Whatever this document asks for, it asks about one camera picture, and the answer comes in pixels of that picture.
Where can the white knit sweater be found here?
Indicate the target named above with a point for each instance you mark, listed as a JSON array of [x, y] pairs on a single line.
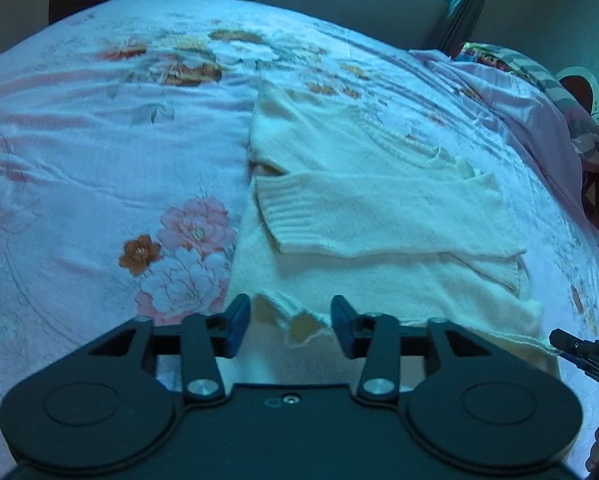
[[338, 205]]

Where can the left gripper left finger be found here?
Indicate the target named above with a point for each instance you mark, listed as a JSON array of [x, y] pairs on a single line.
[[204, 339]]

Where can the white red headboard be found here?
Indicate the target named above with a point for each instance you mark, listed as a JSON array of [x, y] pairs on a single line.
[[583, 85]]

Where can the floral bed sheet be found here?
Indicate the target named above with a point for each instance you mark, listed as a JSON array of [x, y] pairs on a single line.
[[124, 165]]

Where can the pink blanket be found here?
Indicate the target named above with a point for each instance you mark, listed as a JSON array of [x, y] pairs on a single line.
[[537, 130]]

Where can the teal curtain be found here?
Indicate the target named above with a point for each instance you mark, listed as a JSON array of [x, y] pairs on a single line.
[[469, 5]]

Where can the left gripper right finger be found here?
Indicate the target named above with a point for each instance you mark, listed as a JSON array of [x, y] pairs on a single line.
[[374, 338]]

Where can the floral pillow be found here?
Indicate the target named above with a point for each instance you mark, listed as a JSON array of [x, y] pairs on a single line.
[[583, 129]]

